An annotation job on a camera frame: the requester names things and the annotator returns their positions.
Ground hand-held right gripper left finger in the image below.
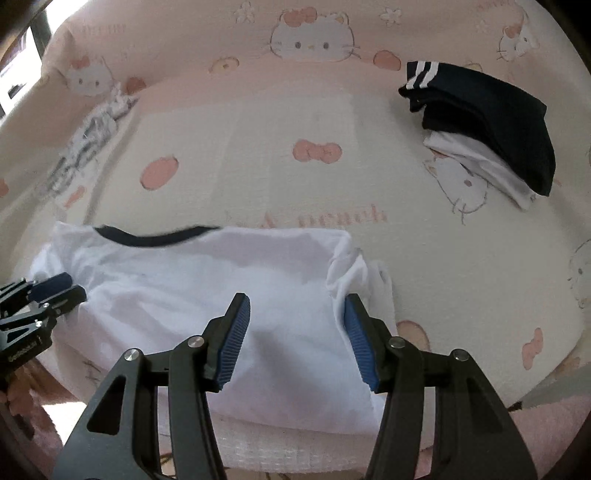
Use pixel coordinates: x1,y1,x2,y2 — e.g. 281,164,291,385
52,292,251,480

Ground grey patterned crumpled cloth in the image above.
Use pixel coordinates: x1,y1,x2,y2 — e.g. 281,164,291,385
44,83,139,195

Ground pink fluffy blanket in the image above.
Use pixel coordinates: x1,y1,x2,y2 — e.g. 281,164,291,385
0,355,591,480

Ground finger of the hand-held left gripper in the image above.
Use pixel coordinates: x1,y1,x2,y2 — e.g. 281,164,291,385
0,272,75,306
0,285,88,334

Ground white t-shirt with dark collar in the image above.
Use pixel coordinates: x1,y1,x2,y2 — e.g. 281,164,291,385
30,222,398,437

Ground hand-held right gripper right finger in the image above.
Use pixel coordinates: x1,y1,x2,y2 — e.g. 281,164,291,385
344,293,539,480

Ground folded dark garment white stripes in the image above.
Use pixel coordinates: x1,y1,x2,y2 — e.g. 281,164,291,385
399,60,557,197

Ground window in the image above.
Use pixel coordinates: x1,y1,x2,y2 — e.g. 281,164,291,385
0,18,47,116

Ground cat-print bed sheet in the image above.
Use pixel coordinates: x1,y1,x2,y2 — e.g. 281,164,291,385
0,0,591,462

